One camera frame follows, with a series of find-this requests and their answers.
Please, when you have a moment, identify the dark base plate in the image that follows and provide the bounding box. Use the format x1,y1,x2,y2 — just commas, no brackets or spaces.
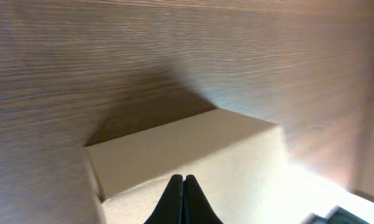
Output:
301,207,369,224

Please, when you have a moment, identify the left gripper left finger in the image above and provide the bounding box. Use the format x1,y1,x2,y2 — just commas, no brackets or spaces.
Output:
144,174,184,224

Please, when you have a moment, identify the cardboard box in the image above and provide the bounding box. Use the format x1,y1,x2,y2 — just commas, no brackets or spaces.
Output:
85,110,374,223

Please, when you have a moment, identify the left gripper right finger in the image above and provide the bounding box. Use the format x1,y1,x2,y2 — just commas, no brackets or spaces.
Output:
183,175,223,224

